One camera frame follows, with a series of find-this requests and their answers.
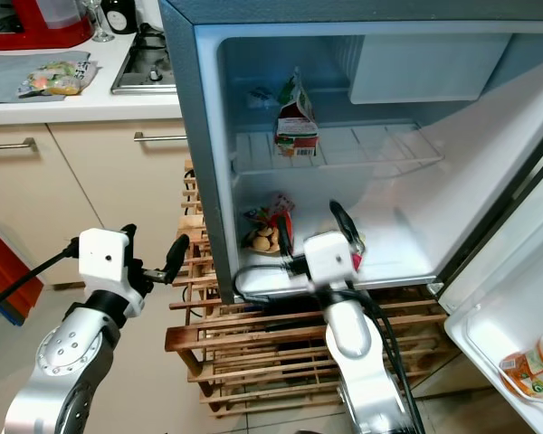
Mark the silver cabinet bar handle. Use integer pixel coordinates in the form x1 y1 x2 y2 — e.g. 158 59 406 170
0 137 37 151
134 131 189 144

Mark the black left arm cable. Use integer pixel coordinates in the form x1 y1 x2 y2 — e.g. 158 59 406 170
0 237 82 317

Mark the red and green juice carton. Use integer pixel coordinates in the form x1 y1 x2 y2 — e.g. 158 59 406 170
274 68 319 159

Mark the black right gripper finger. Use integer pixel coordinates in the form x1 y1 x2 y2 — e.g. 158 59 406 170
329 199 365 252
273 212 298 272

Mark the white freezer compartment flap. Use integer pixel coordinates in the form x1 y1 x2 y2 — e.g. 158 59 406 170
348 34 512 105

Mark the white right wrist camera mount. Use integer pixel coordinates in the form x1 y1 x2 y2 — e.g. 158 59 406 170
303 232 356 295

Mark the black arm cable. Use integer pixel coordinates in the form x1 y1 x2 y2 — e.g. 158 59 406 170
0 237 82 317
233 262 426 434

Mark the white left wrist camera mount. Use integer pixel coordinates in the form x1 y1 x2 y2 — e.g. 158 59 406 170
78 228 138 317

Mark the wooden slatted rack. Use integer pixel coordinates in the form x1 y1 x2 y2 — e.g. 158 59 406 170
165 161 458 417

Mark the beige kitchen cabinet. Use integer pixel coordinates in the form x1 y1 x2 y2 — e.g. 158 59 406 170
0 118 205 281

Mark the grey mini fridge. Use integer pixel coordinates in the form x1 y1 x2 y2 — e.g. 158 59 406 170
158 0 543 304

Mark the clear wine glass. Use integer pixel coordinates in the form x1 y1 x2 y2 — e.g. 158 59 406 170
83 0 117 43

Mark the white wire fridge shelf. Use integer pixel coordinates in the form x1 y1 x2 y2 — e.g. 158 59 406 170
231 122 444 175

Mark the red kitchen appliance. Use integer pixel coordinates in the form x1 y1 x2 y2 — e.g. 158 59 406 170
0 0 93 51

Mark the grey counter mat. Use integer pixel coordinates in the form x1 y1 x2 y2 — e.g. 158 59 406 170
0 54 100 105

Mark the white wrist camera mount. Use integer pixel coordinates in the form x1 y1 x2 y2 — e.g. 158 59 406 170
78 228 138 317
303 232 356 295

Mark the plastic bottle with orange label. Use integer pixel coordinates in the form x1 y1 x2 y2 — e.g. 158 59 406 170
500 330 543 401

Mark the dark glass bottle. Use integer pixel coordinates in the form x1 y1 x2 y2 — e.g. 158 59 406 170
101 0 138 35

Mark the clear bag of vegetables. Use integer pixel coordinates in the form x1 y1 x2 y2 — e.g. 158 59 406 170
18 60 99 98

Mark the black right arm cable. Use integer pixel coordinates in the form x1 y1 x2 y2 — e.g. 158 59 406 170
233 262 426 434

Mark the red box with blue edge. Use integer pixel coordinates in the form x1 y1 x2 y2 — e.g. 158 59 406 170
0 220 28 326

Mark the steel gas hob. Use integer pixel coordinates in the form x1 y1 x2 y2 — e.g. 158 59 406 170
111 23 173 96

